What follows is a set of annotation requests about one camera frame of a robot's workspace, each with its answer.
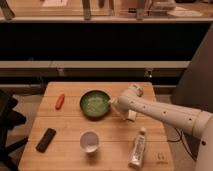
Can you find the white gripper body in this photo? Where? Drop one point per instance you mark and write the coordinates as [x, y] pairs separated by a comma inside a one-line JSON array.
[[113, 101]]

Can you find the green ceramic bowl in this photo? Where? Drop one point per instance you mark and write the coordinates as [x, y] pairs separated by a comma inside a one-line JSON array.
[[95, 104]]

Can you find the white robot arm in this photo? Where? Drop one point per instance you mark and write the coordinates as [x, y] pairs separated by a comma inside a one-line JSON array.
[[196, 122]]

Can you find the white sponge block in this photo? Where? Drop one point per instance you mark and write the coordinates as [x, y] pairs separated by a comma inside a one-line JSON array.
[[131, 115]]

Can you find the white paper cup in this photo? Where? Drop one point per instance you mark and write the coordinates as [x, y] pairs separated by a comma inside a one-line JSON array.
[[89, 142]]

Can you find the orange carrot toy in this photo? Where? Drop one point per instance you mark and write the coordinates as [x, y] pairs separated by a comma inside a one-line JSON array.
[[59, 102]]

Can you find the white tube bottle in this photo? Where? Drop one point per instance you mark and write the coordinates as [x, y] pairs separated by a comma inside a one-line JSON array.
[[136, 157]]

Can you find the black phone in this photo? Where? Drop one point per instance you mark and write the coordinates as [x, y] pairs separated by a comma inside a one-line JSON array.
[[45, 140]]

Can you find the black office chair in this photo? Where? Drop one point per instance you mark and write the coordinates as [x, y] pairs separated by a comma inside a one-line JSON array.
[[8, 120]]

